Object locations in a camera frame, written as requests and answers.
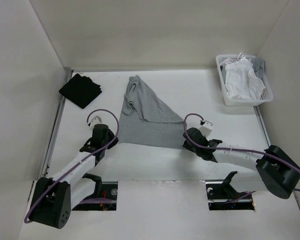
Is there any grey tank top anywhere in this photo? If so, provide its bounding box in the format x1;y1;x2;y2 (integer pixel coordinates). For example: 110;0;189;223
118;75;185;149

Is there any white plastic laundry basket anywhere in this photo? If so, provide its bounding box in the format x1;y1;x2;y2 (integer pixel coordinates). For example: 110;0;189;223
215;54;274;107

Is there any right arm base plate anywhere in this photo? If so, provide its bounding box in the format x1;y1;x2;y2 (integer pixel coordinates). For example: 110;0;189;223
205;181;255;211

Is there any folded black tank top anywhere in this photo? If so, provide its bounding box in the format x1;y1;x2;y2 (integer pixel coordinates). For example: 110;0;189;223
59;73;102;109

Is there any grey garment in basket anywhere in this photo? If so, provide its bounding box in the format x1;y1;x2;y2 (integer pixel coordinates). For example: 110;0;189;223
251;57;265;80

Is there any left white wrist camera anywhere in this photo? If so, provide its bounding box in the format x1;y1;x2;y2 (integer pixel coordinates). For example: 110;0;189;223
87;115;102;130

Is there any metal table edge rail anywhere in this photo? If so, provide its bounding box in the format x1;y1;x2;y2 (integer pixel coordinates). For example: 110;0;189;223
39;66;74;181

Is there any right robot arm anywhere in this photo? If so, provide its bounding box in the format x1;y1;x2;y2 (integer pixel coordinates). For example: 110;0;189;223
183;127;300;199

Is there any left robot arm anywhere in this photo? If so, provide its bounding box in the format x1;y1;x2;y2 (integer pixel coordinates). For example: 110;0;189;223
24;123;118;229

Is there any white tank top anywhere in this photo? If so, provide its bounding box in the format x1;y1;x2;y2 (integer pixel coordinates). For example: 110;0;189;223
220;52;266;100

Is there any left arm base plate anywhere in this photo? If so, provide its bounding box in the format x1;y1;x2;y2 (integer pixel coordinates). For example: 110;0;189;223
72;182;118;211

